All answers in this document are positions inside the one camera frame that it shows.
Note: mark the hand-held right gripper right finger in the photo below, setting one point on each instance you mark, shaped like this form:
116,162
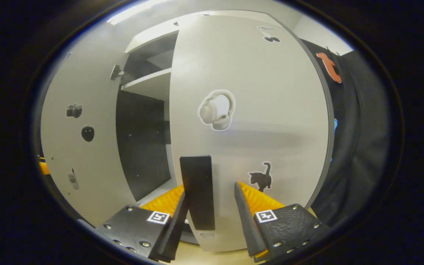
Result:
247,224

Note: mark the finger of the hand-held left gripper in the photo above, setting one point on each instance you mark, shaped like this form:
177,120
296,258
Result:
43,166

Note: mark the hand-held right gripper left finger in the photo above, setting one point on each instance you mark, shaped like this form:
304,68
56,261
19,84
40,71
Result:
175,228

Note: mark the metal door hinge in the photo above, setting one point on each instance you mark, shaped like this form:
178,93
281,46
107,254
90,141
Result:
116,72

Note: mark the white cabinet shelf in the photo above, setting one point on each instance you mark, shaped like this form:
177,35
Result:
153,84

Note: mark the white cabinet drawer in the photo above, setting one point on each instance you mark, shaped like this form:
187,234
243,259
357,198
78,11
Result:
149,36

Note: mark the black backdrop cloth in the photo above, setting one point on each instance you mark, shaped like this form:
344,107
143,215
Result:
359,140

